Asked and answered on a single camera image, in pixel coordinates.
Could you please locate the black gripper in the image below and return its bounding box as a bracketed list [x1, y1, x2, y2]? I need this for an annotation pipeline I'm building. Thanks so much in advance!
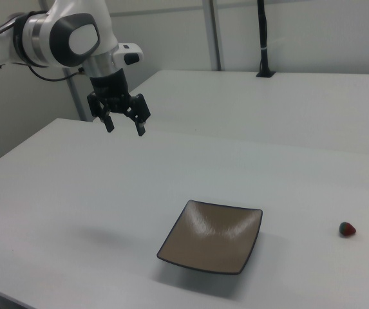
[86, 70, 151, 137]

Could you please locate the red toy strawberry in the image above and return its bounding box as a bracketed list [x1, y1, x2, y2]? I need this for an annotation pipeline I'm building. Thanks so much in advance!
[337, 221, 357, 238]

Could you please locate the square brown ceramic plate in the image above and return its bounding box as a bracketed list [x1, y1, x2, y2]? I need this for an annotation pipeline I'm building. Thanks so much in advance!
[156, 199, 263, 276]

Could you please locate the white neighbouring table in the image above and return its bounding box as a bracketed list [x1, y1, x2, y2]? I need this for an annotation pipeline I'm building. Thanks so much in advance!
[92, 70, 369, 156]

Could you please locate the grey partition frame post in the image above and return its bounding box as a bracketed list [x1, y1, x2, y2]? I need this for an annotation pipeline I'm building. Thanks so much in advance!
[202, 0, 223, 72]
[62, 68, 89, 122]

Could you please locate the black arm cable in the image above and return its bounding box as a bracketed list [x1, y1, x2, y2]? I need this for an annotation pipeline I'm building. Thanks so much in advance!
[26, 62, 86, 81]

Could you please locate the black cable post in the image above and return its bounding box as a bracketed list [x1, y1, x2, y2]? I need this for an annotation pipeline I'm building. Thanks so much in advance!
[256, 0, 277, 79]

